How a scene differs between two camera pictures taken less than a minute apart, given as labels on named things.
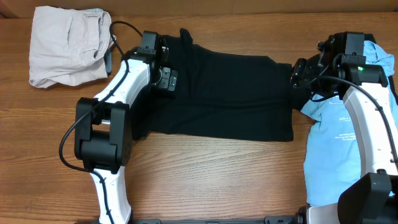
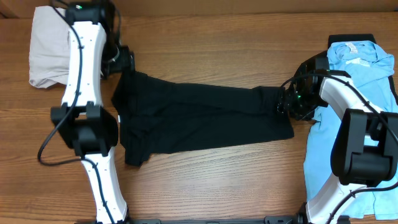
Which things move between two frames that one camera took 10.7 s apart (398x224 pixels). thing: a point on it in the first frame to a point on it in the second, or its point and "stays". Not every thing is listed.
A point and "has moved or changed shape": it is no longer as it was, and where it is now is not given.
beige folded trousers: x=68 y=46 stays
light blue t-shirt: x=329 y=155 stays
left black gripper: x=169 y=78 to x=125 y=62
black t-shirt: x=220 y=95 has moved or changed shape
